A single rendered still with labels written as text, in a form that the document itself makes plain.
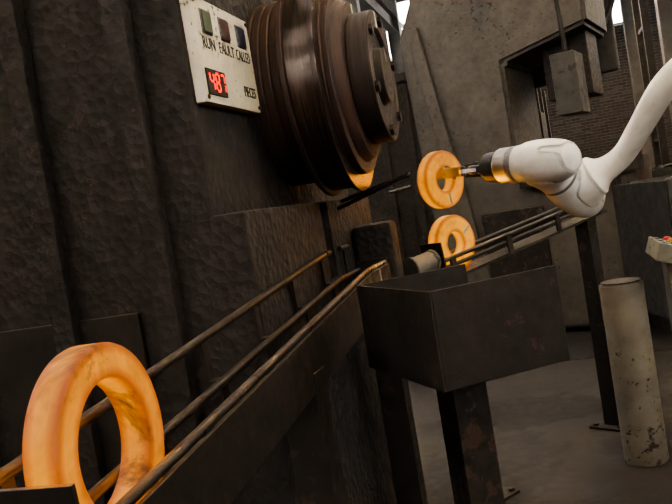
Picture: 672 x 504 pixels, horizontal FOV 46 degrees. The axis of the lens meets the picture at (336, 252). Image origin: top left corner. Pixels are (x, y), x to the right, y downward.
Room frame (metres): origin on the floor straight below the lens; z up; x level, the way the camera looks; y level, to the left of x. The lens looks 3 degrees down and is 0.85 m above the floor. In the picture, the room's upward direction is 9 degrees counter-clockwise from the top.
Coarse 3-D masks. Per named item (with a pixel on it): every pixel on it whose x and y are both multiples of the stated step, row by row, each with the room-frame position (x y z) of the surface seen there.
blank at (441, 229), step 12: (444, 216) 2.14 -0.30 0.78; (456, 216) 2.15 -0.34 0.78; (432, 228) 2.12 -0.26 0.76; (444, 228) 2.11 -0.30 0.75; (456, 228) 2.14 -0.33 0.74; (468, 228) 2.17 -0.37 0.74; (432, 240) 2.10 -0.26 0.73; (444, 240) 2.11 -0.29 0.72; (456, 240) 2.18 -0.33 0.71; (468, 240) 2.17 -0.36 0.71; (444, 252) 2.11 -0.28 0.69; (456, 252) 2.16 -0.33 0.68; (468, 264) 2.16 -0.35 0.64
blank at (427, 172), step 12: (432, 156) 2.11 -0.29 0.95; (444, 156) 2.14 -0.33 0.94; (420, 168) 2.11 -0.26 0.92; (432, 168) 2.11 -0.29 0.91; (420, 180) 2.11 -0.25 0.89; (432, 180) 2.11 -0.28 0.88; (456, 180) 2.17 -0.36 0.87; (420, 192) 2.12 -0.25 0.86; (432, 192) 2.11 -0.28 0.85; (444, 192) 2.14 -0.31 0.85; (456, 192) 2.17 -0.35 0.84; (432, 204) 2.12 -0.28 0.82; (444, 204) 2.13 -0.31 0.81
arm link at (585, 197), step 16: (656, 80) 1.75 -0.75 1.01; (656, 96) 1.75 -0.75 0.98; (640, 112) 1.80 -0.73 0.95; (656, 112) 1.78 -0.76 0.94; (640, 128) 1.82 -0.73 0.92; (624, 144) 1.87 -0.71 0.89; (640, 144) 1.85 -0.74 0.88; (592, 160) 1.94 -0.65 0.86; (608, 160) 1.91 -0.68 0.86; (624, 160) 1.89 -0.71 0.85; (576, 176) 1.91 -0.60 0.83; (592, 176) 1.91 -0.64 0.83; (608, 176) 1.92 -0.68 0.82; (576, 192) 1.92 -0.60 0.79; (592, 192) 1.92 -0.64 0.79; (560, 208) 1.99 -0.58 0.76; (576, 208) 1.96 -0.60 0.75; (592, 208) 1.97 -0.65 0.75
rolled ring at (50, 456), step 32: (64, 352) 0.69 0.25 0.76; (96, 352) 0.69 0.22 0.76; (128, 352) 0.75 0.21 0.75; (64, 384) 0.64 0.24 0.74; (96, 384) 0.74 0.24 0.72; (128, 384) 0.74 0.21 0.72; (32, 416) 0.63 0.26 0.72; (64, 416) 0.63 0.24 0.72; (128, 416) 0.76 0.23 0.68; (160, 416) 0.79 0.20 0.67; (32, 448) 0.62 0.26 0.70; (64, 448) 0.62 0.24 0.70; (128, 448) 0.76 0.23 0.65; (160, 448) 0.77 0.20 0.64; (32, 480) 0.62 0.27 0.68; (64, 480) 0.62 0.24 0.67; (128, 480) 0.74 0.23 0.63
